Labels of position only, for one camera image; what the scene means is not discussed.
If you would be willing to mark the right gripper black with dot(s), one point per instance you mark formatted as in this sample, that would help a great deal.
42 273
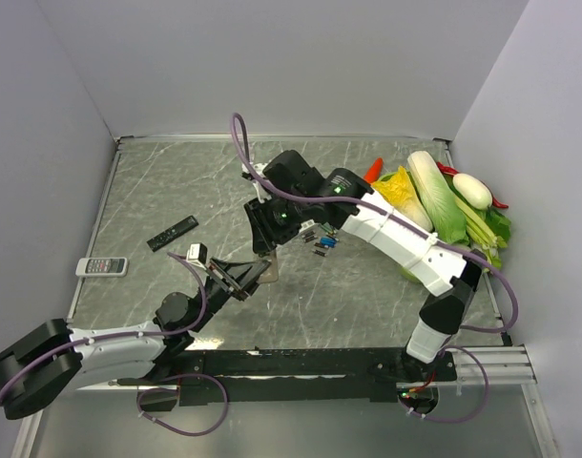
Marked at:
266 235

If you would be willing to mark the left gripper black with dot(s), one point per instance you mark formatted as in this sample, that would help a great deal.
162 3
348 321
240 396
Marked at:
236 278

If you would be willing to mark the white remote with blue button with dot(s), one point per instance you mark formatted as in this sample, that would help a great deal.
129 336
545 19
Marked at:
271 274

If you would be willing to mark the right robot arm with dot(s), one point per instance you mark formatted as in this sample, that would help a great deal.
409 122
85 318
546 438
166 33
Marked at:
291 192

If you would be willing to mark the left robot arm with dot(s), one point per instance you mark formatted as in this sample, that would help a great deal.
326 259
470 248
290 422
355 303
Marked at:
55 357

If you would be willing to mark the black remote control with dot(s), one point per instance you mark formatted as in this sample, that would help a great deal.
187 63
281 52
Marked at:
172 233

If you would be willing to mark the white grey remote left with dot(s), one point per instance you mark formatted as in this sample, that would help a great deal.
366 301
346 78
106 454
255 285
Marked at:
101 267

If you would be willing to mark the green battery upper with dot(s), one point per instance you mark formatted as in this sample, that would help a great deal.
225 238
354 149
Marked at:
327 228

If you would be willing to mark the blue battery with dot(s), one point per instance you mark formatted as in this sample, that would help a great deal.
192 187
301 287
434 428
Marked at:
328 241

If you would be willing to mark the orange carrot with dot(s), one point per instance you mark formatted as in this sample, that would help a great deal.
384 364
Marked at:
374 171

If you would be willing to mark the yellow napa cabbage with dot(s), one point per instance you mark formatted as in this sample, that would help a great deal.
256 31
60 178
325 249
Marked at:
398 190

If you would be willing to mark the green napa cabbage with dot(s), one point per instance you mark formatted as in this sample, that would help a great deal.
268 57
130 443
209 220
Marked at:
438 200

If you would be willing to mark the white eggplant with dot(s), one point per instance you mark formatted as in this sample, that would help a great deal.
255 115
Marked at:
474 191

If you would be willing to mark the celery stalks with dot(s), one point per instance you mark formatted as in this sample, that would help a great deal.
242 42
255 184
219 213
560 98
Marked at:
477 227

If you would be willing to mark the bok choy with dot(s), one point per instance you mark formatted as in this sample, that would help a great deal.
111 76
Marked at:
490 253

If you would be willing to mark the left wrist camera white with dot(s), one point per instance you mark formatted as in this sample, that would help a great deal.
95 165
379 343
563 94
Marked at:
196 255

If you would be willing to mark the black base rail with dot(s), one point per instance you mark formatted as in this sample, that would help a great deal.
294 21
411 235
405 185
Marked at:
295 374

